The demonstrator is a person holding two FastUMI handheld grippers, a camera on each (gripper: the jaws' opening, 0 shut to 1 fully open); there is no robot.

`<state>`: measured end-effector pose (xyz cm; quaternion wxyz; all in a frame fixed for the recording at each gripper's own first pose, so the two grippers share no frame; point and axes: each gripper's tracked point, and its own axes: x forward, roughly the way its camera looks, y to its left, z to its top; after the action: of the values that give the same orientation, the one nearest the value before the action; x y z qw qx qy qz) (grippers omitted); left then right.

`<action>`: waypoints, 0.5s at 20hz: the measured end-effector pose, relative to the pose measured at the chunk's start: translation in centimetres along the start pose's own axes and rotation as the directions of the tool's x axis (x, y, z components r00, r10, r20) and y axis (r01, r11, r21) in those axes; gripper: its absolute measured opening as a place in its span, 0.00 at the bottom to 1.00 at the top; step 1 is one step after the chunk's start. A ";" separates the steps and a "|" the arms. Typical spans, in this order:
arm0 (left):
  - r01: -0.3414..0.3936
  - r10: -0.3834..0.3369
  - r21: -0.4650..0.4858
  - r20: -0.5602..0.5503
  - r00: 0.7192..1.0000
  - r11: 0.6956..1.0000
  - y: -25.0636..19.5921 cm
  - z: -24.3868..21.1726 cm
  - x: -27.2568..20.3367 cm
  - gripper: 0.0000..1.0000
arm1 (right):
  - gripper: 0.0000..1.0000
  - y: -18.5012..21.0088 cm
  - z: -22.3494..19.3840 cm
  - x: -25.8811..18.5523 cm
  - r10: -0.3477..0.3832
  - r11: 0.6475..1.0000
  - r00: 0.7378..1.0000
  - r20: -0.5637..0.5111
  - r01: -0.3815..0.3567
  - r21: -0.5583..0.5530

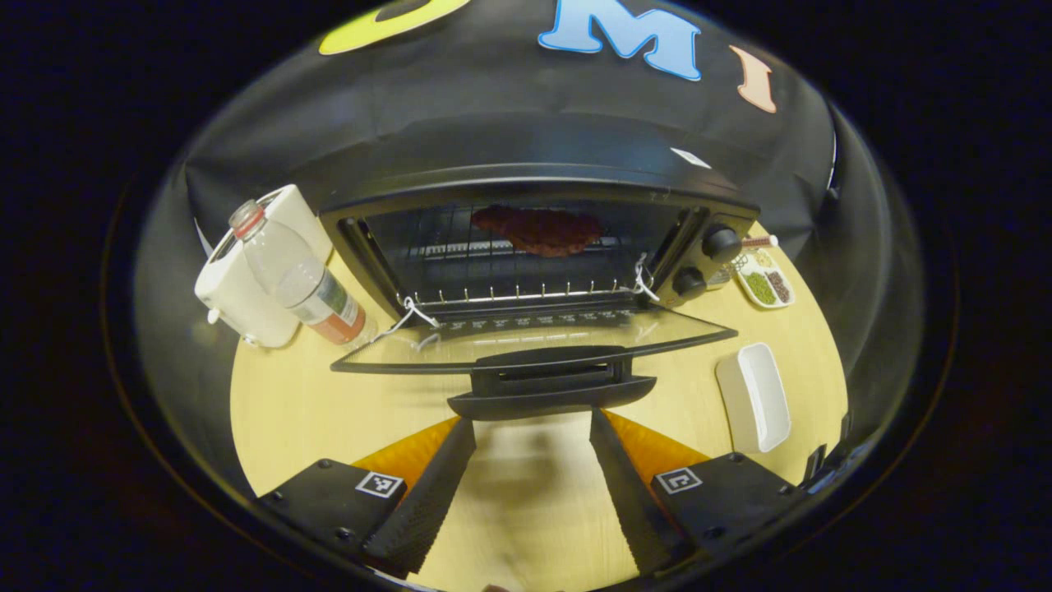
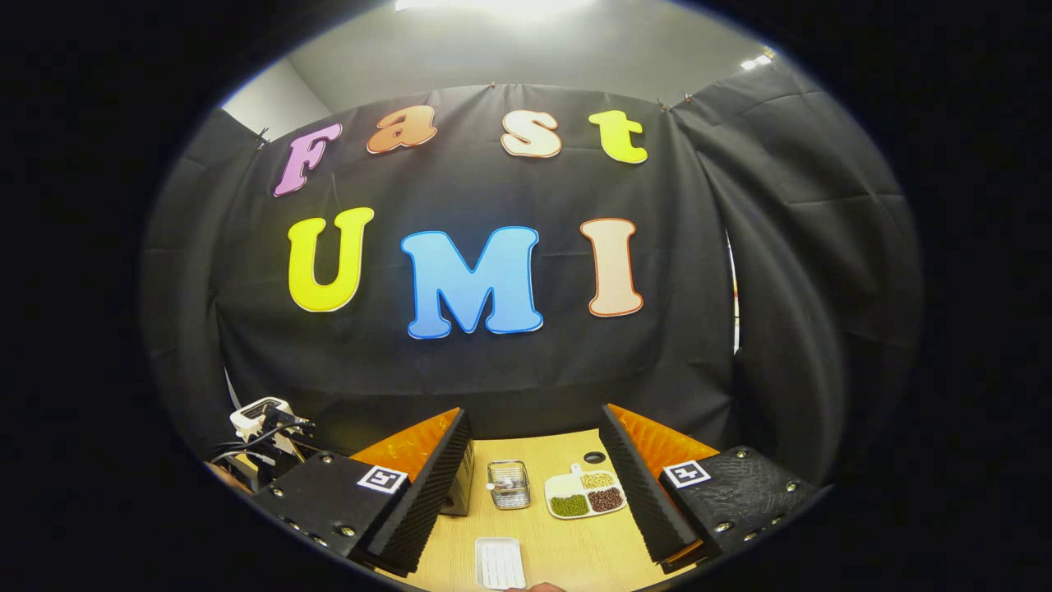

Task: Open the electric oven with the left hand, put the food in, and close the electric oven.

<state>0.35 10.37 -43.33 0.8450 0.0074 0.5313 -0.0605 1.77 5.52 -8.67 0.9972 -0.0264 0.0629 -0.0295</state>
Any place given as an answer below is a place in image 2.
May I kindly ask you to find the white toaster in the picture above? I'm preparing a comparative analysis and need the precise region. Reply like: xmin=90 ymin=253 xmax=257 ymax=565
xmin=230 ymin=397 xmax=294 ymax=449

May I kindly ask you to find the black electric oven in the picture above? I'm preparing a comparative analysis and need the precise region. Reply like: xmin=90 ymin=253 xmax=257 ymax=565
xmin=440 ymin=440 xmax=476 ymax=517

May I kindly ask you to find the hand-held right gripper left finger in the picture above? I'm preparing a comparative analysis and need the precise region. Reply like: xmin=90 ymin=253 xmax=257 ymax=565
xmin=251 ymin=407 xmax=475 ymax=576

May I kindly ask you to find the black backdrop cloth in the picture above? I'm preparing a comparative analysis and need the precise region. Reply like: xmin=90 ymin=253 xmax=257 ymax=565
xmin=140 ymin=58 xmax=925 ymax=486

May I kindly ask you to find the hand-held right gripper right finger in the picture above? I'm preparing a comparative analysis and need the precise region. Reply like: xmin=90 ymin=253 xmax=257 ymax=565
xmin=598 ymin=403 xmax=820 ymax=575

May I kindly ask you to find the white divided plate of beans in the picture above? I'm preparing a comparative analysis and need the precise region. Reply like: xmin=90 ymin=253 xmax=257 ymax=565
xmin=544 ymin=463 xmax=628 ymax=520

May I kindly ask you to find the clear glass container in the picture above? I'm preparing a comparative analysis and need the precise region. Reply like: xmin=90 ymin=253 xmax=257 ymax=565
xmin=487 ymin=459 xmax=532 ymax=511

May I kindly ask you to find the white rectangular tray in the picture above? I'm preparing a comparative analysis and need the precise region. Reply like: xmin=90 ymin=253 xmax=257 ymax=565
xmin=474 ymin=537 xmax=528 ymax=590

